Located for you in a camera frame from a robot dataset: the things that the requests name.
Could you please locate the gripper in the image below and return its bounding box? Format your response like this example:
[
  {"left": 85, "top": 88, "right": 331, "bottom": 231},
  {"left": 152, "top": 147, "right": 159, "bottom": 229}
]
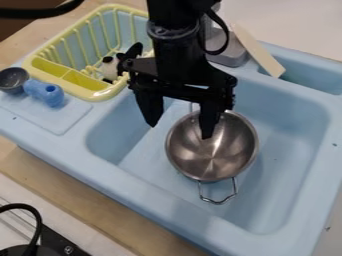
[{"left": 118, "top": 56, "right": 240, "bottom": 141}]

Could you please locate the silver pot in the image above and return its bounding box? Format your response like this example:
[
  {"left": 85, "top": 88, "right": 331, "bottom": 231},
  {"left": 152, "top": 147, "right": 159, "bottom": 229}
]
[{"left": 164, "top": 102, "right": 261, "bottom": 205}]

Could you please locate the blue spoon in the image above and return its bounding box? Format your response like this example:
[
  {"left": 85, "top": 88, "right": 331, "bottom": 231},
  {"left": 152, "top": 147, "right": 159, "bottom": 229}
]
[{"left": 0, "top": 66, "right": 67, "bottom": 109}]

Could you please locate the grey tap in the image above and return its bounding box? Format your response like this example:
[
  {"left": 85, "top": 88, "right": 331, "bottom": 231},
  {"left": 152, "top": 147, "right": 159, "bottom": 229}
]
[{"left": 199, "top": 12, "right": 288, "bottom": 80}]

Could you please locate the black and white plush panda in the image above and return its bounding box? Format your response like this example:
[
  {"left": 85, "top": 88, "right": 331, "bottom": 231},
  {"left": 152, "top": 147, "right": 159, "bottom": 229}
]
[{"left": 97, "top": 41, "right": 145, "bottom": 85}]

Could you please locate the light blue toy sink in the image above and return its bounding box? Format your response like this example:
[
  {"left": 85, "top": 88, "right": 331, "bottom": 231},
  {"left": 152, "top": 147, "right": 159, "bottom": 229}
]
[{"left": 0, "top": 39, "right": 342, "bottom": 256}]

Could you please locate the yellow dish rack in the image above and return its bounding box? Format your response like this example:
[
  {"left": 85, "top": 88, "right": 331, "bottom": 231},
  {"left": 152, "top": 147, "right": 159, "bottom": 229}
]
[{"left": 21, "top": 3, "right": 157, "bottom": 103}]

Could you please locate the black cable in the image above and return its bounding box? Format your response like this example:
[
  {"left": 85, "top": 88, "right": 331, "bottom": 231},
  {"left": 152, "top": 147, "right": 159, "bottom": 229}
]
[
  {"left": 0, "top": 0, "right": 86, "bottom": 20},
  {"left": 0, "top": 202, "right": 45, "bottom": 256}
]

